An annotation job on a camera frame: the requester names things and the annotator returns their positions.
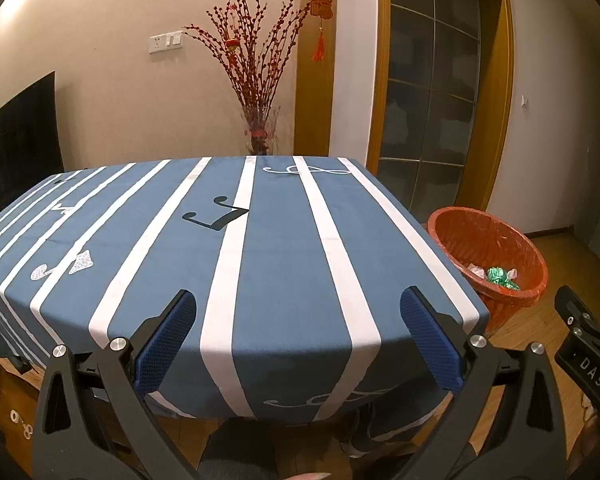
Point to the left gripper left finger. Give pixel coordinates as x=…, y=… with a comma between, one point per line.
x=71, y=443

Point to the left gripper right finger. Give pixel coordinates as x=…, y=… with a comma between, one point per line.
x=527, y=439

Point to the orange plastic waste basket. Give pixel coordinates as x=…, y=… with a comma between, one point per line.
x=475, y=241

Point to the dark green plastic bag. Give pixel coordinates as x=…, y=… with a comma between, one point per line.
x=501, y=277

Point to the blue white striped tablecloth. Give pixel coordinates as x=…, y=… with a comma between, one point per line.
x=297, y=265

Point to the black television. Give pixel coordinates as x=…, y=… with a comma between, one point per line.
x=29, y=144

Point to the dark glass door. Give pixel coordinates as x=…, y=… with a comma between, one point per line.
x=433, y=81

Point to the red berry branch vase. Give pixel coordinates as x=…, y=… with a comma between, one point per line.
x=253, y=58

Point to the red chinese knot ornament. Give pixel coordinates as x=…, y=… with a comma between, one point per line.
x=321, y=9

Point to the white wall socket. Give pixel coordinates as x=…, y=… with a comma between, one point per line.
x=165, y=42

